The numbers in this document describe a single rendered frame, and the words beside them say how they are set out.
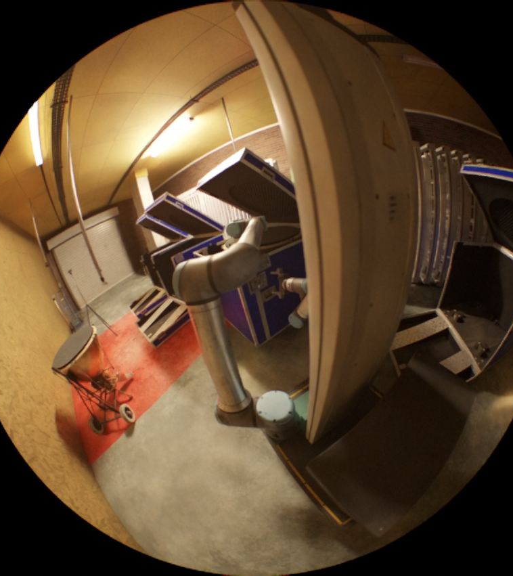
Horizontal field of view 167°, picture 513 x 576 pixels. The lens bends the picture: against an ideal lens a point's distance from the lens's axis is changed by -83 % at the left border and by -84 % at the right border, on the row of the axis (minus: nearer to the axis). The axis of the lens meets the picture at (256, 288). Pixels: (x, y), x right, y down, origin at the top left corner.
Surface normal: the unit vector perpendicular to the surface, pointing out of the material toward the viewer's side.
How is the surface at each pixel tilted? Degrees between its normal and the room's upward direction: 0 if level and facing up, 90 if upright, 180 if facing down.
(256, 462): 0
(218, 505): 0
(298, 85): 90
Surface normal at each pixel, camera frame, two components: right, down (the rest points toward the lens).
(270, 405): -0.12, -0.86
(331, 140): 0.44, 0.35
